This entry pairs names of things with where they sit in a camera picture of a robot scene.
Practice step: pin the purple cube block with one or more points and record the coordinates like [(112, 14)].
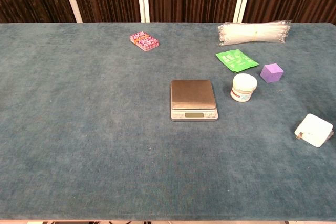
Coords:
[(271, 73)]

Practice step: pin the white square power adapter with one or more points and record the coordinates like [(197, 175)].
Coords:
[(313, 130)]

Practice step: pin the silver digital kitchen scale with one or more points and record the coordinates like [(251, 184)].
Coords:
[(192, 98)]

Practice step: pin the clear bag of white straws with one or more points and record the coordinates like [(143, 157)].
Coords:
[(253, 34)]

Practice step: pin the white round jar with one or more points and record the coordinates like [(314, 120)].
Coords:
[(243, 87)]

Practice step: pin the green sachet packet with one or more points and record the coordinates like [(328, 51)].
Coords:
[(236, 60)]

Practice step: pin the pink patterned card box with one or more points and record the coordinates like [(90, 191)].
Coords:
[(144, 41)]

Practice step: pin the teal felt table cloth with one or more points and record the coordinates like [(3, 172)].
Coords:
[(105, 129)]

